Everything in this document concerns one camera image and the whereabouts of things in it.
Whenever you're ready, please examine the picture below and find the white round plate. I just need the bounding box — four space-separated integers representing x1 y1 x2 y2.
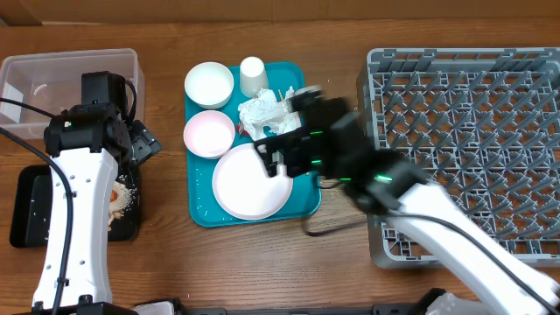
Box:
212 143 294 221

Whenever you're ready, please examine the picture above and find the white bowl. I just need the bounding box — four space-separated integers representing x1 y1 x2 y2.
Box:
183 110 235 159
184 61 235 109

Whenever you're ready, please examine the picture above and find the orange carrot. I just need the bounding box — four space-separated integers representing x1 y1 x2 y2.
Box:
110 190 118 202

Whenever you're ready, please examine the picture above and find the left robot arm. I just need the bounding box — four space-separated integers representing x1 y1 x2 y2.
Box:
31 72 162 314

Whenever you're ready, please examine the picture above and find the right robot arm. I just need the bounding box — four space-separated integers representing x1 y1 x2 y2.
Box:
254 98 559 314

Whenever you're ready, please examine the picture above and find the grey dishwasher rack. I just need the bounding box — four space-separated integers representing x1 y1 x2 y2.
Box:
357 48 559 267

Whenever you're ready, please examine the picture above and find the red wrapper scrap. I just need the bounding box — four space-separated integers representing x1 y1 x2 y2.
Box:
236 123 246 137

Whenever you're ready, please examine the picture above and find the crumpled white napkin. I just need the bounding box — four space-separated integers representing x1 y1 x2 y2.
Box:
238 87 302 141

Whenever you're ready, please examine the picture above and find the teal serving tray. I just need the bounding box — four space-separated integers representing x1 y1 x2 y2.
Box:
186 61 322 228

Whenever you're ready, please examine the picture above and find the peanuts and rice pile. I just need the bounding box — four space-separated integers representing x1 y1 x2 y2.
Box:
108 175 137 231

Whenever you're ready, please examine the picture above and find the white paper cup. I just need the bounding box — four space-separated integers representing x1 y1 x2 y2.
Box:
240 56 269 98

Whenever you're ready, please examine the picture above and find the clear plastic bin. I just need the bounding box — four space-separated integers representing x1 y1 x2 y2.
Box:
1 48 145 121

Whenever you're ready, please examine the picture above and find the black tray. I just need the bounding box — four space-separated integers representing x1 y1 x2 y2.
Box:
10 165 141 248

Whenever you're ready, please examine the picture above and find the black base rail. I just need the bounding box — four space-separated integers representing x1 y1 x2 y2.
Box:
130 298 438 315

